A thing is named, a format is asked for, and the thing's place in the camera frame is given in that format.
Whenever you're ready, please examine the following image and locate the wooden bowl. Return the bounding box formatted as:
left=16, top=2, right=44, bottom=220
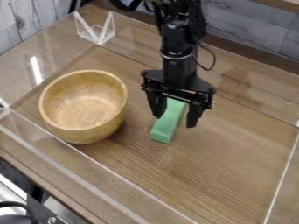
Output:
left=38, top=70, right=126, bottom=144

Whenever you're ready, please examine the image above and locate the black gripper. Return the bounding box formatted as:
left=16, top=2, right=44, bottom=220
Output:
left=140, top=52, right=216, bottom=128

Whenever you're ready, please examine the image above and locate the black cable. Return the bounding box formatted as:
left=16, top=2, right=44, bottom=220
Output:
left=0, top=200, right=30, bottom=217

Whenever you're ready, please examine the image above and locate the green rectangular block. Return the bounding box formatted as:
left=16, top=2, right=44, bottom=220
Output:
left=149, top=99, right=185, bottom=144

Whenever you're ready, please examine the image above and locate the black metal bracket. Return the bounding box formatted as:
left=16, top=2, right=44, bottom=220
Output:
left=26, top=195, right=58, bottom=224

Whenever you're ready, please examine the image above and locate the clear acrylic corner bracket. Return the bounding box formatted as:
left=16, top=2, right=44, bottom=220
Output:
left=73, top=11, right=114, bottom=46

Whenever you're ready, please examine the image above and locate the clear acrylic enclosure wall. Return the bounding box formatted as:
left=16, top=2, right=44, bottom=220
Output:
left=0, top=15, right=299, bottom=224

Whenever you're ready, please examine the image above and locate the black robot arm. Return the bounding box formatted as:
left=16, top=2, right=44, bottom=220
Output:
left=141, top=0, right=216, bottom=128

